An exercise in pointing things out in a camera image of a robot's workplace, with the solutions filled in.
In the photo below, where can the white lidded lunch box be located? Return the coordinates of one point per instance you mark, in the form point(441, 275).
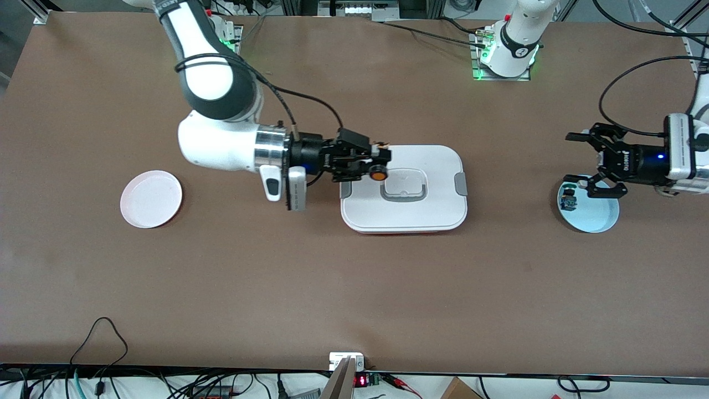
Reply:
point(421, 213)

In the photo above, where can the red digit display board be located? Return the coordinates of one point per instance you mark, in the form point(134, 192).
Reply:
point(363, 380)

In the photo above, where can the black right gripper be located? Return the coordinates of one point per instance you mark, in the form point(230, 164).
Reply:
point(311, 153)

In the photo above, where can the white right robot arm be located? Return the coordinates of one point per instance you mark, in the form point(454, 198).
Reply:
point(216, 144)

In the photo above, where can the brown cardboard piece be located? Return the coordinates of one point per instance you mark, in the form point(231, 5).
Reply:
point(460, 390)

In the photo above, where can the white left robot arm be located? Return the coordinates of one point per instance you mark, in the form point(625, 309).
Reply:
point(520, 39)

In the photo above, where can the blue switch with green button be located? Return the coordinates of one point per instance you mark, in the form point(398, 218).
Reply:
point(568, 199)

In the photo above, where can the orange push-button switch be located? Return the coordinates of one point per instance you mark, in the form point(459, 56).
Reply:
point(379, 174)

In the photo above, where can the pink round plate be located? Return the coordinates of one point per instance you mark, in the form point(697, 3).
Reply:
point(150, 199)

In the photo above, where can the light blue round plate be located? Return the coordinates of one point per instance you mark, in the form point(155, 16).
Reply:
point(598, 216)

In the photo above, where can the aluminium frame rail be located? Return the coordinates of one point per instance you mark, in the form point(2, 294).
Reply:
point(699, 52)

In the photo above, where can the white power strip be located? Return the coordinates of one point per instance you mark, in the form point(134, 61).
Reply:
point(360, 8)

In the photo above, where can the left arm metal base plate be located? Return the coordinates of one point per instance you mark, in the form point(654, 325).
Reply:
point(477, 75)

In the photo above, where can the grey slanted bar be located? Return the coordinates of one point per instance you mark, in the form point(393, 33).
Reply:
point(339, 385)

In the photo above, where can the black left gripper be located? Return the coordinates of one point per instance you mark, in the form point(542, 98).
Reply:
point(638, 160)

